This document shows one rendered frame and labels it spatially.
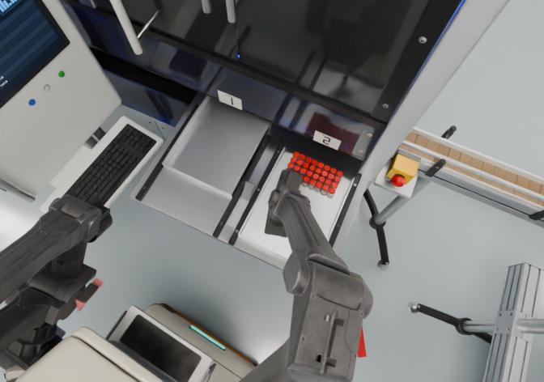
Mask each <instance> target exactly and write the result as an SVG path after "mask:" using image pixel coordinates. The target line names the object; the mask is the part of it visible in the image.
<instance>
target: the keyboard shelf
mask: <svg viewBox="0 0 544 382"><path fill-rule="evenodd" d="M126 124H129V125H131V126H133V127H134V128H135V129H138V130H139V131H141V132H143V133H144V134H146V135H148V136H149V137H151V138H153V139H154V140H156V141H157V143H156V144H155V145H154V146H153V147H152V148H151V149H150V151H149V152H148V153H147V154H146V156H145V157H144V158H143V159H142V161H141V162H140V163H139V164H138V166H137V167H136V168H135V169H134V170H133V171H132V172H131V173H130V174H129V176H128V177H127V178H126V179H125V181H124V182H123V183H122V184H121V186H120V187H119V188H118V189H117V191H116V192H115V193H114V194H113V195H112V196H111V197H110V198H109V199H108V201H107V202H106V203H105V204H104V206H105V207H107V208H109V207H110V206H111V205H112V204H113V203H114V202H115V201H116V200H117V198H118V197H119V196H120V195H121V193H122V192H123V191H124V190H125V188H126V187H127V186H128V185H129V183H130V182H131V181H132V180H133V179H134V178H135V177H136V175H137V174H138V173H139V172H140V170H141V169H142V168H143V167H144V165H145V164H146V163H147V162H148V160H149V159H150V158H151V157H152V156H153V154H154V153H155V152H156V151H157V150H158V149H159V148H160V146H161V145H162V144H163V143H164V140H163V139H162V138H161V137H159V136H158V135H156V134H154V133H152V132H151V131H149V130H148V129H145V128H144V127H142V126H140V125H139V124H137V123H136V122H134V121H132V120H130V119H129V118H128V117H125V116H123V117H121V118H120V119H119V120H118V121H117V123H116V124H115V125H114V126H113V127H112V128H111V129H110V130H109V131H108V132H107V133H106V135H105V136H103V137H102V139H101V140H100V141H99V142H98V143H97V144H96V145H95V146H94V147H93V149H92V150H90V149H88V148H87V147H85V146H84V145H82V146H81V147H80V148H79V149H78V150H77V151H76V153H75V154H74V155H73V156H72V157H71V158H70V159H69V160H68V161H67V162H66V164H65V165H64V166H63V167H62V168H61V169H60V170H59V171H58V172H57V173H56V175H55V176H54V177H53V178H52V179H51V180H50V181H49V182H48V183H49V184H51V185H52V186H53V187H55V188H56V189H55V190H54V191H53V192H52V194H51V195H50V196H49V197H48V198H47V199H46V200H45V201H44V203H43V204H42V205H41V206H40V211H42V212H43V213H46V212H48V209H49V206H50V204H51V202H52V201H53V200H54V199H56V198H57V197H59V198H61V197H62V196H63V195H64V193H65V192H66V191H67V190H68V189H69V188H70V187H71V185H72V184H73V183H74V182H75V181H76V180H77V179H78V178H79V177H80V176H81V175H82V174H83V173H84V171H85V170H86V169H87V168H88V167H89V166H90V165H91V163H92V162H93V161H94V160H95V159H96V158H97V157H98V155H99V154H100V153H101V152H102V151H103V150H104V149H105V147H106V146H107V145H108V144H109V143H110V142H111V141H112V140H113V139H114V138H115V137H116V136H117V135H118V134H119V132H120V131H121V130H122V129H123V128H124V127H125V125H126Z"/></svg>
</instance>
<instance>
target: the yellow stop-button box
mask: <svg viewBox="0 0 544 382"><path fill-rule="evenodd" d="M420 161H421V157H418V156H417V155H413V154H411V153H409V152H406V151H404V150H401V149H399V150H398V151H397V153H396V154H395V156H394V157H393V158H392V160H391V163H390V165H389V169H388V171H387V173H386V176H387V177H388V178H390V179H392V177H393V176H400V177H402V178H404V179H405V181H406V182H405V184H404V185H407V184H408V183H409V182H410V181H411V180H412V179H413V178H414V177H415V175H416V172H417V170H418V167H419V163H420Z"/></svg>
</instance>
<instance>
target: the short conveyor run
mask: <svg viewBox="0 0 544 382"><path fill-rule="evenodd" d="M456 130H457V127H456V126H455V125H452V126H451V127H450V128H449V129H447V130H446V131H445V132H444V133H443V134H442V135H441V136H440V137H439V136H437V135H434V134H431V133H428V132H427V131H424V130H422V129H419V128H416V127H414V128H413V129H412V130H411V131H410V133H409V134H408V135H407V137H406V138H405V140H404V141H403V142H402V144H401V145H400V146H399V147H398V148H399V149H401V150H404V151H407V152H409V153H411V154H413V155H417V156H418V157H421V161H420V163H419V167H418V170H419V176H420V177H422V178H424V179H426V180H429V181H431V182H434V183H436V184H438V185H442V186H444V187H445V188H448V189H451V190H453V191H455V192H458V193H461V194H463V195H465V196H467V197H471V198H473V199H474V200H477V201H479V202H482V203H485V204H487V205H489V206H492V207H495V208H496V209H498V210H502V211H504V212H506V213H508V214H511V215H514V216H516V217H517V218H520V219H524V220H525V221H527V222H530V223H533V224H535V225H538V226H539V227H543V228H544V177H540V176H537V175H535V174H533V173H531V172H527V171H525V170H523V169H520V168H517V167H514V166H512V165H510V164H508V163H505V162H502V161H500V160H497V159H494V158H492V157H490V156H488V155H484V154H482V153H480V152H477V151H474V150H471V149H470V148H467V147H465V146H462V145H459V144H457V143H455V142H451V141H449V140H448V139H449V138H450V137H451V136H452V135H453V134H454V132H455V131H456Z"/></svg>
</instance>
